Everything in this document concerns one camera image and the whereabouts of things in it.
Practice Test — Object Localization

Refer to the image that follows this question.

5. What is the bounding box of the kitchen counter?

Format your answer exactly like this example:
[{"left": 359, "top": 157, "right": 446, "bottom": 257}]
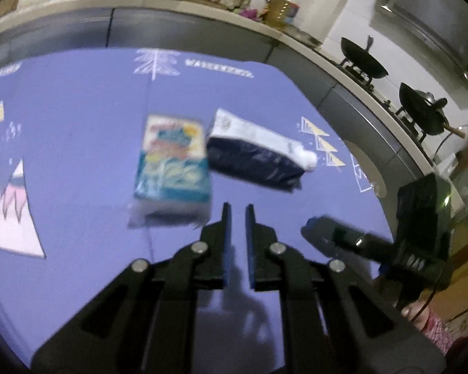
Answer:
[{"left": 0, "top": 0, "right": 437, "bottom": 188}]

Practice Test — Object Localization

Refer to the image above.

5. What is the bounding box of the steel range hood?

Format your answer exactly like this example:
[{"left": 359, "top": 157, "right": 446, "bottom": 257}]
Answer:
[{"left": 382, "top": 0, "right": 468, "bottom": 82}]

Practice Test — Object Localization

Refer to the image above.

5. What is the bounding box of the glass pot lid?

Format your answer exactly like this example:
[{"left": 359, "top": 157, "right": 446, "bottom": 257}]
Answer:
[{"left": 433, "top": 125, "right": 468, "bottom": 164}]

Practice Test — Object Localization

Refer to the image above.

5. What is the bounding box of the black wok with lid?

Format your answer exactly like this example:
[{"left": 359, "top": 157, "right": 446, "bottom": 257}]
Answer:
[{"left": 398, "top": 83, "right": 452, "bottom": 136}]

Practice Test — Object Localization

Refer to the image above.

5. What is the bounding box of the dark blue milk carton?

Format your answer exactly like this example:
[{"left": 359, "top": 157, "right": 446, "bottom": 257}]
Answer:
[{"left": 206, "top": 108, "right": 318, "bottom": 192}]

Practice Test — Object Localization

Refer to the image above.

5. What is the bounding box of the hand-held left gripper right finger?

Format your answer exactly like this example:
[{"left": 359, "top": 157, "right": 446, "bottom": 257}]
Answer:
[{"left": 245, "top": 204, "right": 447, "bottom": 374}]

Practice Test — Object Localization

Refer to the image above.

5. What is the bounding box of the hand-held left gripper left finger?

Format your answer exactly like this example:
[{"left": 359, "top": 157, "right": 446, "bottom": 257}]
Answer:
[{"left": 31, "top": 202, "right": 233, "bottom": 374}]

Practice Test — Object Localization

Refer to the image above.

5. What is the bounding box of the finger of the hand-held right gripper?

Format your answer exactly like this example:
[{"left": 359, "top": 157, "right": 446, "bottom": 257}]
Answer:
[{"left": 300, "top": 215, "right": 399, "bottom": 267}]

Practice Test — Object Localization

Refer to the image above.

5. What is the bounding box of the person's right forearm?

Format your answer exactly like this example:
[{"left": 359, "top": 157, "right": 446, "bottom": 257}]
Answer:
[{"left": 420, "top": 312, "right": 458, "bottom": 356}]

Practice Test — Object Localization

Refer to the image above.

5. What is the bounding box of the blue printed tablecloth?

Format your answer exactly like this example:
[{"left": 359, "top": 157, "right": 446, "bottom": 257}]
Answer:
[{"left": 0, "top": 47, "right": 394, "bottom": 374}]

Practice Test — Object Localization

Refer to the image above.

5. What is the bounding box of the yellow cooking oil bottle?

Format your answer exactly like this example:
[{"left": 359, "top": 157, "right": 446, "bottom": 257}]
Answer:
[{"left": 265, "top": 0, "right": 294, "bottom": 28}]

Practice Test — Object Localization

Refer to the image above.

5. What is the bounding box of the person's right hand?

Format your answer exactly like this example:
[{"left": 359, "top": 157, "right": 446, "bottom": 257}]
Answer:
[{"left": 400, "top": 303, "right": 430, "bottom": 325}]

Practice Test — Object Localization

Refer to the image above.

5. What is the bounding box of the gas stove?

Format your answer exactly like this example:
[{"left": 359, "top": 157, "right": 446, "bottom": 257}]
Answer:
[{"left": 341, "top": 60, "right": 433, "bottom": 145}]

